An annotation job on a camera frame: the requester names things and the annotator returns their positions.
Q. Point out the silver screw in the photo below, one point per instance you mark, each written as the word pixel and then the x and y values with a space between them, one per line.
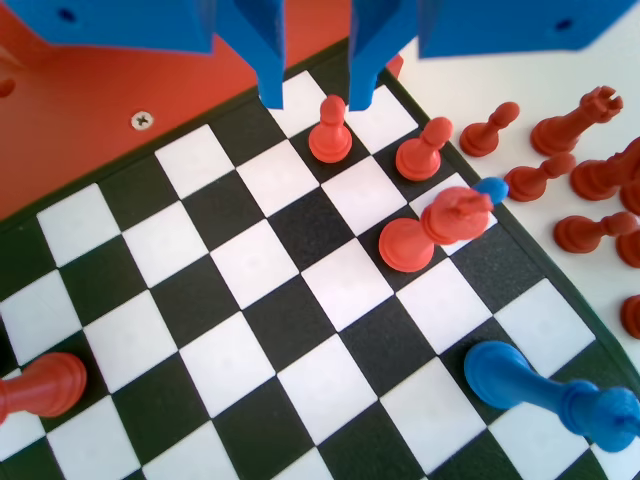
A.
pixel 142 120

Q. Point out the small blue pawn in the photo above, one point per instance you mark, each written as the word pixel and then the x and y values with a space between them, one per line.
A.
pixel 492 189

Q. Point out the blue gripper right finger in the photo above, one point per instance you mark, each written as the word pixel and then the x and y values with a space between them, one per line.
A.
pixel 367 50

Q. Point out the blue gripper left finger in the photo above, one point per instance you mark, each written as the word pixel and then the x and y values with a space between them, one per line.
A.
pixel 270 50

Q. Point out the red pawn chess piece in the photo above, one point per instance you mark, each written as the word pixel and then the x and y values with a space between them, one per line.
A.
pixel 329 142
pixel 575 235
pixel 477 140
pixel 417 157
pixel 525 182

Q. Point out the blue king chess piece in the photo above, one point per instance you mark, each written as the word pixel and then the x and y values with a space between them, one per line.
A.
pixel 500 372

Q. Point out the red base plate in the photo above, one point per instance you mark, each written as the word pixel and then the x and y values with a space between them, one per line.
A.
pixel 100 90

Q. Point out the black and white chessboard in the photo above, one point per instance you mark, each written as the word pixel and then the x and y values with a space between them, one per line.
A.
pixel 250 260

